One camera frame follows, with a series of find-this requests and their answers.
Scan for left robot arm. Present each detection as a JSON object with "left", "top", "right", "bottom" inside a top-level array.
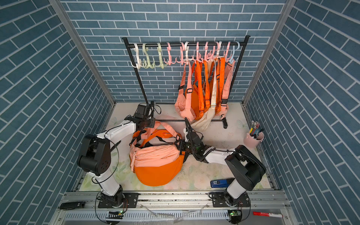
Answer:
[{"left": 77, "top": 101, "right": 155, "bottom": 208}]

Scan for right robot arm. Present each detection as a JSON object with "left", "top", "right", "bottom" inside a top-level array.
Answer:
[{"left": 180, "top": 118, "right": 266, "bottom": 207}]

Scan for green plastic hook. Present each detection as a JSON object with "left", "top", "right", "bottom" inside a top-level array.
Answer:
[
  {"left": 142, "top": 43, "right": 155, "bottom": 69},
  {"left": 155, "top": 43, "right": 165, "bottom": 69}
]

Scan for white plastic hook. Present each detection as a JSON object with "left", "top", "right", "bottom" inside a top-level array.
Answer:
[{"left": 131, "top": 43, "right": 142, "bottom": 69}]

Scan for black clothes rack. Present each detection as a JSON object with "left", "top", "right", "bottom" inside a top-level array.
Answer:
[{"left": 122, "top": 35, "right": 251, "bottom": 129}]

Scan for blue black stapler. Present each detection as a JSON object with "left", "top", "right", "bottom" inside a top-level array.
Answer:
[{"left": 210, "top": 178, "right": 235, "bottom": 188}]

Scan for pink pen cup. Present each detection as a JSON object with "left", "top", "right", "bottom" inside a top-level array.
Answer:
[{"left": 244, "top": 121, "right": 264, "bottom": 148}]

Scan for red white marker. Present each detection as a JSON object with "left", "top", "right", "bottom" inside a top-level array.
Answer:
[{"left": 253, "top": 212, "right": 283, "bottom": 218}]

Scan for black remote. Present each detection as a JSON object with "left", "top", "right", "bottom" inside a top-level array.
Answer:
[{"left": 59, "top": 201, "right": 86, "bottom": 210}]

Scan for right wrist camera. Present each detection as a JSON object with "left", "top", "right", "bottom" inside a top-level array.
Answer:
[{"left": 184, "top": 128, "right": 203, "bottom": 148}]

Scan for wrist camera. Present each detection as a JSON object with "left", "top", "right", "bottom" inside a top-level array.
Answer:
[
  {"left": 134, "top": 104, "right": 153, "bottom": 120},
  {"left": 184, "top": 128, "right": 203, "bottom": 148}
]

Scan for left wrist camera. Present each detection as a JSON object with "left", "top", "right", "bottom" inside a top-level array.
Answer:
[{"left": 134, "top": 104, "right": 153, "bottom": 120}]

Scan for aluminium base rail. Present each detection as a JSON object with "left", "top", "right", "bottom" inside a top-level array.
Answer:
[{"left": 50, "top": 189, "right": 297, "bottom": 225}]

